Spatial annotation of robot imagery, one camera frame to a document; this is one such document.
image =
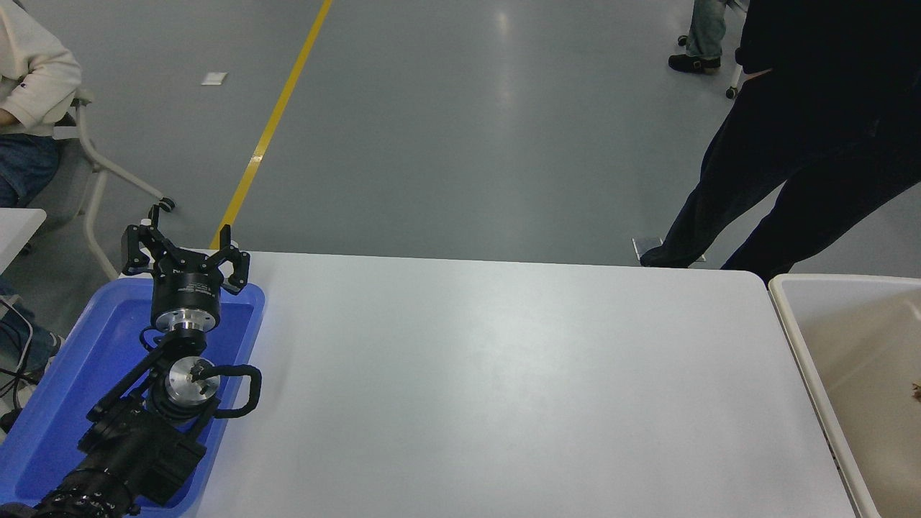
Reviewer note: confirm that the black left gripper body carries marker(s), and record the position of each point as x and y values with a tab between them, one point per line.
185	288

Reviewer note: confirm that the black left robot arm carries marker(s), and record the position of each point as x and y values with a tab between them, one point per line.
129	446

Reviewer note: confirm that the seated person's hand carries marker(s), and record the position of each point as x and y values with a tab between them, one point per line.
6	120

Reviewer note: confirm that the small white side table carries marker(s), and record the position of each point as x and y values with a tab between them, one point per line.
18	226

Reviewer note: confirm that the blue plastic tray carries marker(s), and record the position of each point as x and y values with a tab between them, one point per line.
72	374

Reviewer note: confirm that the seated person in jeans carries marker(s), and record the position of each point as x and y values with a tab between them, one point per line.
36	72

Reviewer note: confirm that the metal floor plate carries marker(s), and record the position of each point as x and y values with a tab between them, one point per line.
645	246

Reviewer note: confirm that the seated person with dark shoes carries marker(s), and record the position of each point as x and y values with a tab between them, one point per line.
701	29

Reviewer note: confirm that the white chair on casters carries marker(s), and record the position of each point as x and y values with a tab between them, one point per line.
732	90

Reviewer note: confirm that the standing person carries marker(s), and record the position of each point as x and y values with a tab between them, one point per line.
827	108

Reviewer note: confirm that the large pale bin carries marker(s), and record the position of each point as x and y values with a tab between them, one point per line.
863	360

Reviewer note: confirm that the grey chair with white frame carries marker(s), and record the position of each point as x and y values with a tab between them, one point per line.
68	187

